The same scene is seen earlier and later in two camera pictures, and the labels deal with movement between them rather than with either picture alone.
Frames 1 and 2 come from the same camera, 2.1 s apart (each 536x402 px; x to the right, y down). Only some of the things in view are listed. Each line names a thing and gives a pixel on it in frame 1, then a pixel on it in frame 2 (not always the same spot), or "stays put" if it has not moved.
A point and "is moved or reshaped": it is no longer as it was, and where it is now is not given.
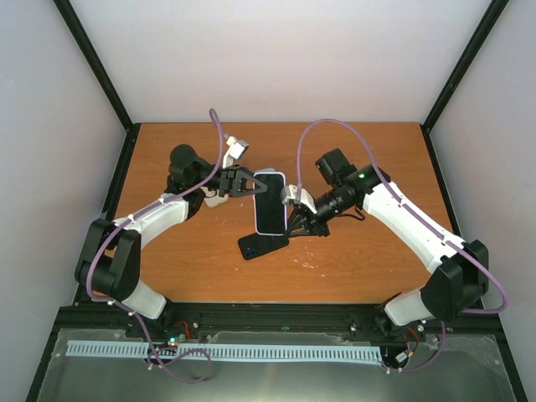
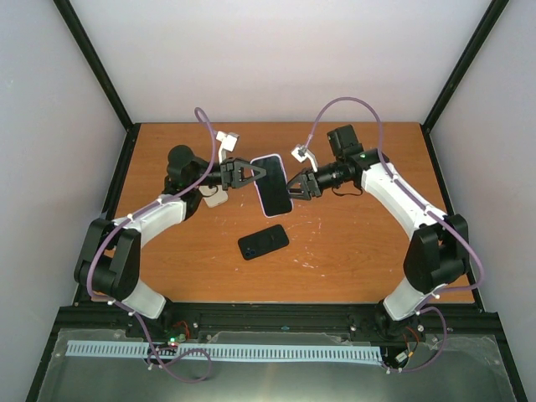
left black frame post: (68, 12) stays put
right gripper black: (312, 225) to (303, 178)
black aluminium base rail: (193, 321) stays put
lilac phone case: (270, 212) is moved or reshaped
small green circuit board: (176, 337) stays put
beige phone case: (216, 200) stays put
